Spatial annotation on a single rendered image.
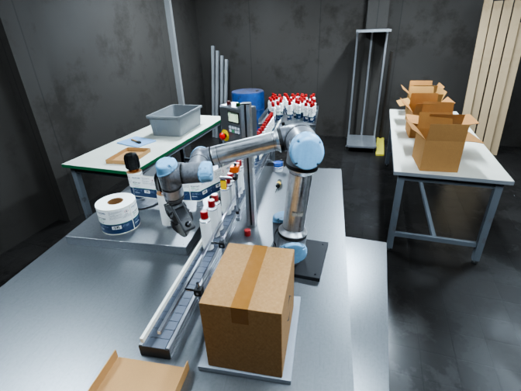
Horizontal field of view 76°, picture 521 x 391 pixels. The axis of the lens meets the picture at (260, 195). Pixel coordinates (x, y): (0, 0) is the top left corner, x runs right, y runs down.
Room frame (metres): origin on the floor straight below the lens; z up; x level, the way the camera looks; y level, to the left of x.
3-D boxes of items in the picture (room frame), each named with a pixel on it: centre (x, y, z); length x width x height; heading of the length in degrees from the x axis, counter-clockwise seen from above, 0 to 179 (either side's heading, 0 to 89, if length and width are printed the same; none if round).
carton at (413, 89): (3.73, -1.80, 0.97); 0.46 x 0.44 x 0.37; 166
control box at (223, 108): (1.65, 0.10, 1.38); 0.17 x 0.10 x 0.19; 43
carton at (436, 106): (2.86, -1.59, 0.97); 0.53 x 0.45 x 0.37; 73
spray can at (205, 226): (1.30, 0.26, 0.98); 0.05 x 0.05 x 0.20
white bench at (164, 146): (3.52, 1.07, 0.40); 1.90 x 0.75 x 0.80; 161
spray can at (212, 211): (1.41, 0.24, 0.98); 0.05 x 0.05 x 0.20
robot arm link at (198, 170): (1.11, 0.22, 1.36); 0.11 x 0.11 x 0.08; 3
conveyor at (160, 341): (1.56, 0.20, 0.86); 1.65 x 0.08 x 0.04; 168
